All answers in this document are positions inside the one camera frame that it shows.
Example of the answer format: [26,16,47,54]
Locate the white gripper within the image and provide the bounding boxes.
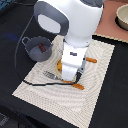
[61,42,87,81]

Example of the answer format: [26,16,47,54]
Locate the brown toy sausage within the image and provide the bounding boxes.
[38,43,46,52]

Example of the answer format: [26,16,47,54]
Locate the grey pot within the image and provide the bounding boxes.
[22,36,53,62]

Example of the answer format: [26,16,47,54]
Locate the orange toy bread loaf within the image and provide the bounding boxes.
[56,59,62,75]

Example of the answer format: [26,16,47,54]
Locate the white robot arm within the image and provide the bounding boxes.
[34,0,103,81]

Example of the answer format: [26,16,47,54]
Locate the pink tray mat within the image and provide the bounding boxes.
[95,1,128,43]

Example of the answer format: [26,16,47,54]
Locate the white woven placemat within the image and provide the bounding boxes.
[13,36,114,128]

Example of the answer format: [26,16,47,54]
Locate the cream bowl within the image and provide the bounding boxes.
[116,4,128,31]

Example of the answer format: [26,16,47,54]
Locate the wooden handled knife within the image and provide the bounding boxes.
[86,57,97,63]

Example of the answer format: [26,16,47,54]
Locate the wooden handled fork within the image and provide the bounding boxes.
[43,71,84,90]

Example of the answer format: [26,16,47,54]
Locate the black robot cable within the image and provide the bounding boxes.
[13,13,81,87]

